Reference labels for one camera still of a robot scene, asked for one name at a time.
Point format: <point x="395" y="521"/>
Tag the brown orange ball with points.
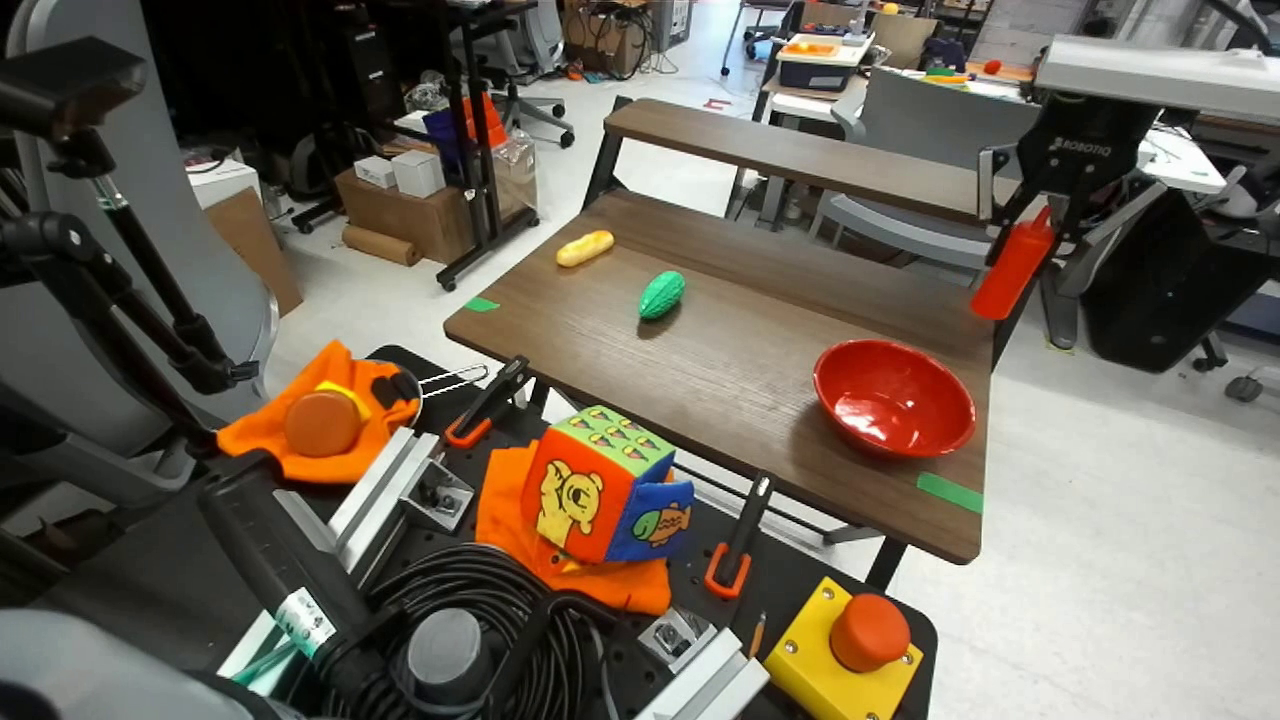
<point x="321" y="425"/>

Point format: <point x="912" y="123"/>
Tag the small printed card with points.
<point x="678" y="642"/>
<point x="439" y="497"/>

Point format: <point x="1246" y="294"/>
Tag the black camera tripod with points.
<point x="62" y="87"/>

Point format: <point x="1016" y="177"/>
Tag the plain cardboard box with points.
<point x="263" y="244"/>

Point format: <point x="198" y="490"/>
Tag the orange plastic bowl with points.
<point x="895" y="402"/>

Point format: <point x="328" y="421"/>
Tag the red sauce bottle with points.
<point x="1012" y="267"/>

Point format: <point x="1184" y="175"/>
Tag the grey chair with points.
<point x="935" y="123"/>

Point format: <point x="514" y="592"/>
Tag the green toy vegetable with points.
<point x="660" y="294"/>

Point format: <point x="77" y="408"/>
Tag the yellow toy corn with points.
<point x="586" y="250"/>

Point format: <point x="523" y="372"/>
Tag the brown cardboard roll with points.
<point x="383" y="244"/>

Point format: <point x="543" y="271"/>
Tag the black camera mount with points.
<point x="202" y="575"/>

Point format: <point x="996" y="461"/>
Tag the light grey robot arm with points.
<point x="1161" y="76"/>

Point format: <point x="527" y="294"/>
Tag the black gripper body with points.
<point x="1083" y="145"/>

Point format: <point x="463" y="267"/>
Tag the black bag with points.
<point x="1161" y="286"/>

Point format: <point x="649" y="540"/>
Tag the orange cloth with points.
<point x="252" y="435"/>
<point x="507" y="512"/>

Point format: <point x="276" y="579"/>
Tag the white box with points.
<point x="413" y="175"/>

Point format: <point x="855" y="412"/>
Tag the yellow emergency stop box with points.
<point x="812" y="667"/>

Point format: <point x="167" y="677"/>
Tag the aluminium extrusion bar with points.
<point x="714" y="682"/>
<point x="384" y="486"/>

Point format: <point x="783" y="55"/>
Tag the black perforated base board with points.
<point x="803" y="560"/>

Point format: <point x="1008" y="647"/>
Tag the short green tape strip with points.
<point x="483" y="304"/>

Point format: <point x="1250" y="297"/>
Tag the grey round knob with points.
<point x="445" y="653"/>

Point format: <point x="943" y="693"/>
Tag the wide brown cardboard box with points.
<point x="424" y="221"/>

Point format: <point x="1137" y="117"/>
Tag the long green tape strip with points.
<point x="948" y="492"/>

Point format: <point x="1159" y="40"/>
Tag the black metal stand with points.
<point x="476" y="163"/>

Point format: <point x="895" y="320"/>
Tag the colourful toy cube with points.
<point x="586" y="501"/>

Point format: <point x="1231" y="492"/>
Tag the black table leg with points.
<point x="885" y="567"/>

